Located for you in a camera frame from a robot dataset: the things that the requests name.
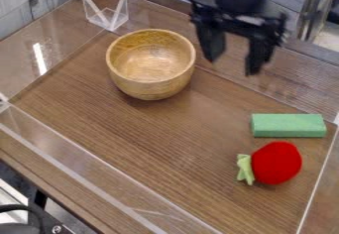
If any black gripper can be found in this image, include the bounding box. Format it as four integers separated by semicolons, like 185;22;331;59
189;0;287;76

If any red plush fruit green stem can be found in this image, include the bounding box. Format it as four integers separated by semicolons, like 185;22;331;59
236;141;303;185

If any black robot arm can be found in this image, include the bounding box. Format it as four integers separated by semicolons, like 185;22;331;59
189;0;287;76

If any wooden bowl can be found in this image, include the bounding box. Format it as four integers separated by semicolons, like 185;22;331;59
105;29;196;100

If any metal table leg background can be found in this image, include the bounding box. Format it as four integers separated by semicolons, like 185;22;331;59
296;0;334;42

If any green rectangular block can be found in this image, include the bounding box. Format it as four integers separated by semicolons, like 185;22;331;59
251;114;327;138

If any clear acrylic corner bracket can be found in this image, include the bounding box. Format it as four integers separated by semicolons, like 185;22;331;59
83;0;128;32

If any clear acrylic tray wall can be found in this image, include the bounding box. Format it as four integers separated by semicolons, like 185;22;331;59
0;94;223;234

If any black table leg bracket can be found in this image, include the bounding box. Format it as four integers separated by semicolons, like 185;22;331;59
28;190;75;234

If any black cable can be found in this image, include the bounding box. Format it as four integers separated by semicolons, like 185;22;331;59
0;204;45;234

